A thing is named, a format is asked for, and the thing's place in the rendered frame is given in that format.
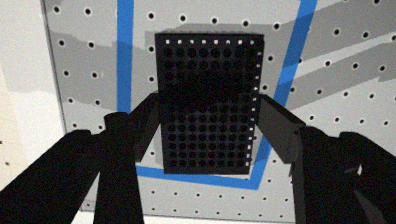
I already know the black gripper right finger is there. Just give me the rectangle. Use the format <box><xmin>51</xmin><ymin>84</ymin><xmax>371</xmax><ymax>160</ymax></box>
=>
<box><xmin>255</xmin><ymin>94</ymin><xmax>396</xmax><ymax>224</ymax></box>

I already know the blue tape outline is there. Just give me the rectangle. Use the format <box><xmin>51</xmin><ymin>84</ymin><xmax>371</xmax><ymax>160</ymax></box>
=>
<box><xmin>117</xmin><ymin>0</ymin><xmax>318</xmax><ymax>190</ymax></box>

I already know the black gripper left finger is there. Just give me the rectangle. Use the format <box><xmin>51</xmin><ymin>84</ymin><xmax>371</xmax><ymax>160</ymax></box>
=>
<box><xmin>0</xmin><ymin>93</ymin><xmax>160</xmax><ymax>224</ymax></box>

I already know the black well plate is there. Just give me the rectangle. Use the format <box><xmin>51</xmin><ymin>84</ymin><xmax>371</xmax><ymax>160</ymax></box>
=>
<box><xmin>155</xmin><ymin>33</ymin><xmax>265</xmax><ymax>175</ymax></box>

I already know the dark grey flat base plate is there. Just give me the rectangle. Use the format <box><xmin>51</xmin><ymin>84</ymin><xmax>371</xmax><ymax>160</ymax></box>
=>
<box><xmin>40</xmin><ymin>0</ymin><xmax>396</xmax><ymax>224</ymax></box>

